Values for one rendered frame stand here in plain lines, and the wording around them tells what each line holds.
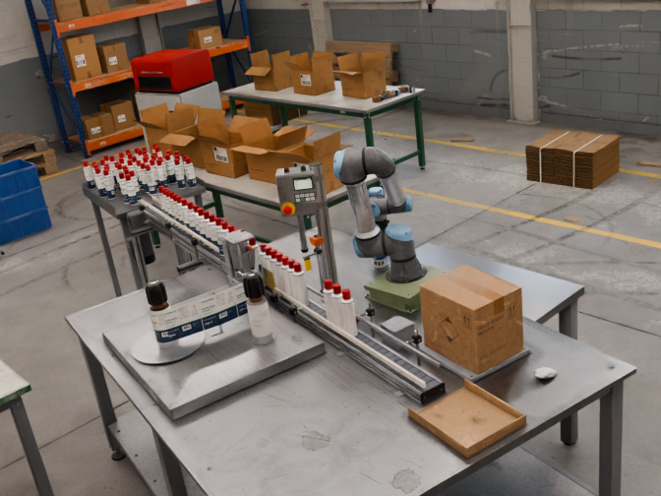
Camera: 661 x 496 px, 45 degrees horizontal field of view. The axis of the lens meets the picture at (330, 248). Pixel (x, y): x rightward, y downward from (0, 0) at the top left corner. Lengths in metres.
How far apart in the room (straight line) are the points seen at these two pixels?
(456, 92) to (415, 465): 7.51
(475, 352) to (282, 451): 0.77
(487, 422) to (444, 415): 0.15
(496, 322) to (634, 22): 5.77
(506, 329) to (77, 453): 2.50
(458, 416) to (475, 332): 0.31
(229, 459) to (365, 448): 0.46
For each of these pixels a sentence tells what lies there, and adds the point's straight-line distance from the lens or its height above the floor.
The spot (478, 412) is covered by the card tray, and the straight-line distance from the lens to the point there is 2.82.
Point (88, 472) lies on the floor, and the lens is 4.38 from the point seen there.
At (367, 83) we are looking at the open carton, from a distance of 7.53.
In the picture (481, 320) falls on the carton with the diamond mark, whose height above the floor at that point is 1.07.
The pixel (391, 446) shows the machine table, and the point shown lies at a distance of 2.71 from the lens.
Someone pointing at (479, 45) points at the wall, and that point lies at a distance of 9.43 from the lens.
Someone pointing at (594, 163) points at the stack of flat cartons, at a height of 0.21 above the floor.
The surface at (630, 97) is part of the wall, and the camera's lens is 8.56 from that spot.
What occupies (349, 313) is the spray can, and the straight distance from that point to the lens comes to 3.16.
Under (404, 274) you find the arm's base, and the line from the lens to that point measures 3.56.
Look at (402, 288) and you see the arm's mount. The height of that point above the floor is 0.91.
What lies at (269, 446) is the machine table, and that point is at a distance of 2.79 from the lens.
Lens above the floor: 2.48
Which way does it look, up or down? 23 degrees down
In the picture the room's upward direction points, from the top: 8 degrees counter-clockwise
